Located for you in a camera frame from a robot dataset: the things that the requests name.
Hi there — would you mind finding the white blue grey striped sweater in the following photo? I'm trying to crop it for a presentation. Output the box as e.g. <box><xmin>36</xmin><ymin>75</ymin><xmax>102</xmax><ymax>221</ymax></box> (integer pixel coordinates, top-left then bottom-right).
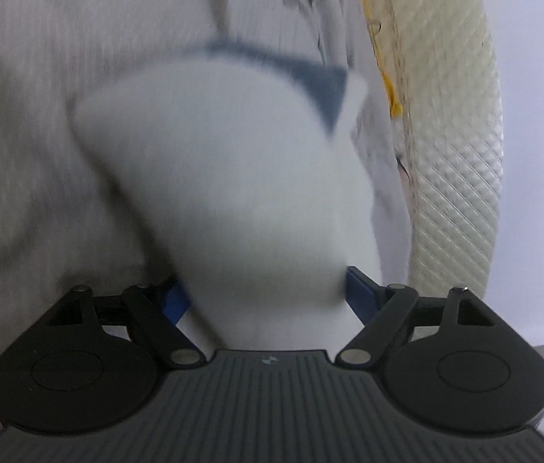
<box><xmin>72</xmin><ymin>43</ymin><xmax>381</xmax><ymax>353</ymax></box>

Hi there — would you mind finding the cream quilted headboard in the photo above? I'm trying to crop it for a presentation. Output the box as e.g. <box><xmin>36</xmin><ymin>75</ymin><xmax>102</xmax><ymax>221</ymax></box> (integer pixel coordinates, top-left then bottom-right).
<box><xmin>369</xmin><ymin>0</ymin><xmax>503</xmax><ymax>296</ymax></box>

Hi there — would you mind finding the yellow cloth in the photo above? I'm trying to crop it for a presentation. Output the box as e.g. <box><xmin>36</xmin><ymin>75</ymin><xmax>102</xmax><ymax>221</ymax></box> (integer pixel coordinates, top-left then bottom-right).
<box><xmin>360</xmin><ymin>0</ymin><xmax>404</xmax><ymax>119</ymax></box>

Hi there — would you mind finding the grey bed cover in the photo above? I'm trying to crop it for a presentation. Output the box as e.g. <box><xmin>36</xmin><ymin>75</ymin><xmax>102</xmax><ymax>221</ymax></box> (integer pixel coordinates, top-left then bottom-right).
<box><xmin>0</xmin><ymin>0</ymin><xmax>411</xmax><ymax>353</ymax></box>

